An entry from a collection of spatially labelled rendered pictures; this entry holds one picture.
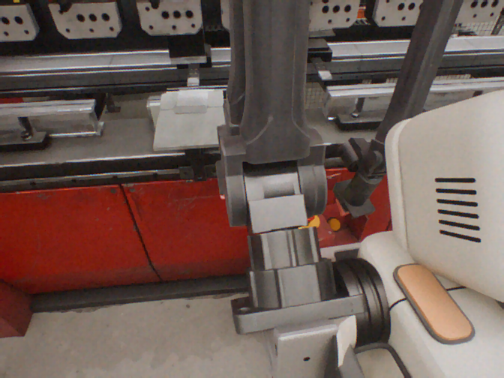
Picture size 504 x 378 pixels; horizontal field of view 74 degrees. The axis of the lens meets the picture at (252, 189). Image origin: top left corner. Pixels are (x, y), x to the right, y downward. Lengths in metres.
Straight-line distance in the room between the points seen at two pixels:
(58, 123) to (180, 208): 0.45
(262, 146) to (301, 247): 0.10
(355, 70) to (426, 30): 0.69
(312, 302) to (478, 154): 0.17
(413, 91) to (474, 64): 0.93
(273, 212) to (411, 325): 0.15
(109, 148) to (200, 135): 0.34
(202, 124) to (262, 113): 0.61
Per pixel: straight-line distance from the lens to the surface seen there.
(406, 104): 0.72
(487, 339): 0.33
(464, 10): 1.15
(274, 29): 0.28
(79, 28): 1.00
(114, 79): 1.34
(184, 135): 0.86
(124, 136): 1.13
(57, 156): 1.13
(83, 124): 1.16
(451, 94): 1.30
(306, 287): 0.31
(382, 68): 1.44
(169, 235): 1.29
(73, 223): 1.30
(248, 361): 1.57
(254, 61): 0.29
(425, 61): 0.72
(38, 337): 1.85
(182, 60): 1.03
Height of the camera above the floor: 1.49
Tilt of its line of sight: 45 degrees down
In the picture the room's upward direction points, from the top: straight up
